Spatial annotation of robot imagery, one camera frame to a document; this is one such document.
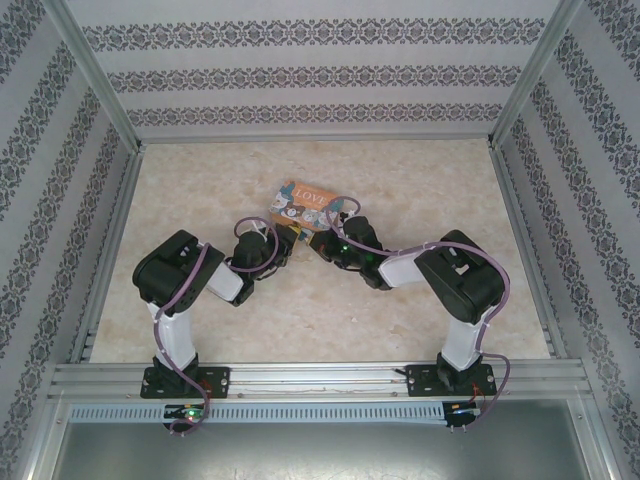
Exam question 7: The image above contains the left green-lit controller board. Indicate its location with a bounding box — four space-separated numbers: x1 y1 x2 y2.
163 404 208 422

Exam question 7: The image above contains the aluminium table side rail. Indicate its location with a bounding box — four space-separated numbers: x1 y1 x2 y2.
69 147 146 364
488 142 569 359

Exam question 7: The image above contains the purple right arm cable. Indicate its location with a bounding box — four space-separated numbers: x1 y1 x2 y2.
324 196 512 426

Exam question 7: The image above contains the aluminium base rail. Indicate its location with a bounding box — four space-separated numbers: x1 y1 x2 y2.
49 362 587 401

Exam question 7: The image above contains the aluminium frame post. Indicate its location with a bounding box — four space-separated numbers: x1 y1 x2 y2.
42 0 144 149
488 0 586 149

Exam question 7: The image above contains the grey metal shelf panel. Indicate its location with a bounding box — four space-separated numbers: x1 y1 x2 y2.
27 399 617 480

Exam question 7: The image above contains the orange bear print tin box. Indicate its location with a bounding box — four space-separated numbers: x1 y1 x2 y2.
268 176 346 235

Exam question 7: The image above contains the slotted grey cable duct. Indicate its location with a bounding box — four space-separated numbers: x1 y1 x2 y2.
67 402 447 424

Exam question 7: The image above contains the green-lit controller board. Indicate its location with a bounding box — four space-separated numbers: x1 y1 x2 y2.
163 404 208 422
444 401 480 427

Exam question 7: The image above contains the right green-lit controller board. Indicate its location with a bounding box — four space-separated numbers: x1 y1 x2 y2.
444 401 480 427

